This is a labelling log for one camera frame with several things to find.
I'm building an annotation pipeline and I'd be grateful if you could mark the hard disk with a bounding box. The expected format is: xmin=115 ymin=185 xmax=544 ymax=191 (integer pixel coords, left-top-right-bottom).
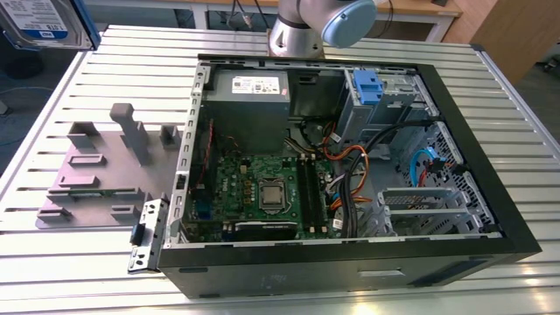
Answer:
xmin=0 ymin=0 xmax=100 ymax=52

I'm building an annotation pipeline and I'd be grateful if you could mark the metal disk bay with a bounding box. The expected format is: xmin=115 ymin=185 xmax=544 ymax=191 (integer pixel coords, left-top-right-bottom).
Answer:
xmin=376 ymin=186 xmax=487 ymax=237

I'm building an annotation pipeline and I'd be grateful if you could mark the silver CPU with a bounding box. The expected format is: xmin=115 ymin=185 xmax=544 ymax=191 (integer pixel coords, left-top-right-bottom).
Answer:
xmin=261 ymin=185 xmax=285 ymax=206

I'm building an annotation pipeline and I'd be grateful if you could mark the black RAM slot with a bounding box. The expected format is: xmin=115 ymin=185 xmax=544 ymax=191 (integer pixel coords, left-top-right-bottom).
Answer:
xmin=308 ymin=154 xmax=328 ymax=232
xmin=296 ymin=154 xmax=319 ymax=234

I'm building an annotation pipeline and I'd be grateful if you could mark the green motherboard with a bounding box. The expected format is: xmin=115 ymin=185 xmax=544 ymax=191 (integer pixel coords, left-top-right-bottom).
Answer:
xmin=185 ymin=154 xmax=347 ymax=242

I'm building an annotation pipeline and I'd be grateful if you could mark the grey power supply unit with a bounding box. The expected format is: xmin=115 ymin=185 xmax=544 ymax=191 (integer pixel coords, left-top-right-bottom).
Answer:
xmin=203 ymin=69 xmax=293 ymax=157

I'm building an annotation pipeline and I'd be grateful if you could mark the CPU socket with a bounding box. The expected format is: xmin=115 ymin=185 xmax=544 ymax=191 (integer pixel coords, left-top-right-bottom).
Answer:
xmin=255 ymin=176 xmax=293 ymax=215

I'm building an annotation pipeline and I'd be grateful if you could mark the black case fan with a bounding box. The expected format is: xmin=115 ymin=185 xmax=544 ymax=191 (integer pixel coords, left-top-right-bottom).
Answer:
xmin=192 ymin=113 xmax=215 ymax=194

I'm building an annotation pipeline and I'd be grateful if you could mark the black graphics card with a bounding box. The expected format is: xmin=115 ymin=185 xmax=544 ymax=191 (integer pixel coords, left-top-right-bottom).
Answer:
xmin=233 ymin=221 xmax=299 ymax=242

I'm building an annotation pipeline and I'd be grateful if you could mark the metal drive cage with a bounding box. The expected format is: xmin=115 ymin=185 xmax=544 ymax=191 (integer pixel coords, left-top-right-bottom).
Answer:
xmin=336 ymin=68 xmax=439 ymax=142

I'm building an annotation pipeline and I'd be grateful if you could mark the blue plastic drive latch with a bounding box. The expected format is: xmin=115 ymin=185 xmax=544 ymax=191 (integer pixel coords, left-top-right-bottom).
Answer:
xmin=353 ymin=70 xmax=383 ymax=106

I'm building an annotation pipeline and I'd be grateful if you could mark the black open PC case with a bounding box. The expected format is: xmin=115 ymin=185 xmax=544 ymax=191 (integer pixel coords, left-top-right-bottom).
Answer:
xmin=125 ymin=54 xmax=544 ymax=300

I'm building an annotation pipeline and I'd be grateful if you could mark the grey parts rack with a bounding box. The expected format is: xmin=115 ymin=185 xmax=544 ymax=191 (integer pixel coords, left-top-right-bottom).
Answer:
xmin=35 ymin=103 xmax=183 ymax=232

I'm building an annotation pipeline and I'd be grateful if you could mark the green RAM stick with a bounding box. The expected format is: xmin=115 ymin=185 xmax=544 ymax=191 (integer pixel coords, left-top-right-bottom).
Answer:
xmin=69 ymin=192 xmax=119 ymax=200

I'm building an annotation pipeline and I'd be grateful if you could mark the wooden cabinet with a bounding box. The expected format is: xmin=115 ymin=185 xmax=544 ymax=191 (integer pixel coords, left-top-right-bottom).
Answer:
xmin=444 ymin=0 xmax=560 ymax=86

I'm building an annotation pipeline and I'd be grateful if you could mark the black office chair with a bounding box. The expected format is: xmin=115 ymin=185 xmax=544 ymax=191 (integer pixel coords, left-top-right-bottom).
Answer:
xmin=0 ymin=45 xmax=44 ymax=79

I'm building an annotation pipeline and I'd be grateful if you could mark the yellow wire bundle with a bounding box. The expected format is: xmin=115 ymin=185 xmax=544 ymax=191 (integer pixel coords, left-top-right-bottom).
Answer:
xmin=284 ymin=136 xmax=316 ymax=155

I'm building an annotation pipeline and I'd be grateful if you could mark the orange wire bundle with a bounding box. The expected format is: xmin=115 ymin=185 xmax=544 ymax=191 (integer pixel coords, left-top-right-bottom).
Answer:
xmin=323 ymin=123 xmax=373 ymax=211

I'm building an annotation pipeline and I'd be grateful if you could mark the blue data wire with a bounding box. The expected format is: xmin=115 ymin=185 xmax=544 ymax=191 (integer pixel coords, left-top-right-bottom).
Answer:
xmin=409 ymin=147 xmax=439 ymax=188

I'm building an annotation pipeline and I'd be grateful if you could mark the metal card retention bracket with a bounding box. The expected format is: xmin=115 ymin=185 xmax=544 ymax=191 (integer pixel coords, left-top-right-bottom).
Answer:
xmin=125 ymin=198 xmax=171 ymax=275

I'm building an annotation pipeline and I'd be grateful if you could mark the black power connector wire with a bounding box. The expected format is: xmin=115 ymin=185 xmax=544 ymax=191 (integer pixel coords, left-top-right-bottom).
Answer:
xmin=427 ymin=159 xmax=464 ymax=180

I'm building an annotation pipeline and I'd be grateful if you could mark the black hanging cable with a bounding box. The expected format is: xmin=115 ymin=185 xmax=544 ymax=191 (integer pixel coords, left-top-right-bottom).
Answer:
xmin=227 ymin=0 xmax=272 ymax=32
xmin=375 ymin=0 xmax=396 ymax=37

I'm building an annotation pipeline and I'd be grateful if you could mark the wooden desk white frame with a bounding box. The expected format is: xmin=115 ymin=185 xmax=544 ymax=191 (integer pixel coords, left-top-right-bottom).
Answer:
xmin=97 ymin=0 xmax=464 ymax=42

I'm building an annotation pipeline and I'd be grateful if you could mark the blue floor cable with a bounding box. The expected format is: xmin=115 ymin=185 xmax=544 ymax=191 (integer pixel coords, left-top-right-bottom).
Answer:
xmin=0 ymin=84 xmax=52 ymax=98

